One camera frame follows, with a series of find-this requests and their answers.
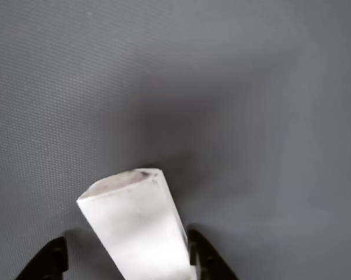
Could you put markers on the grey textured mat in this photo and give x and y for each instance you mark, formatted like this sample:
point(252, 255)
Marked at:
point(76, 87)

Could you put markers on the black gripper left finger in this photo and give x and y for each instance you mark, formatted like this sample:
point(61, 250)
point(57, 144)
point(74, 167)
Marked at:
point(48, 261)

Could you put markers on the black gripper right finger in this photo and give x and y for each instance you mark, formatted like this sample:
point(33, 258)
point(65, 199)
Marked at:
point(213, 262)

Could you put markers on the small white rectangular block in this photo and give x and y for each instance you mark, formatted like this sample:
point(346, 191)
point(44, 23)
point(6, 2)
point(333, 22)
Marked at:
point(140, 221)

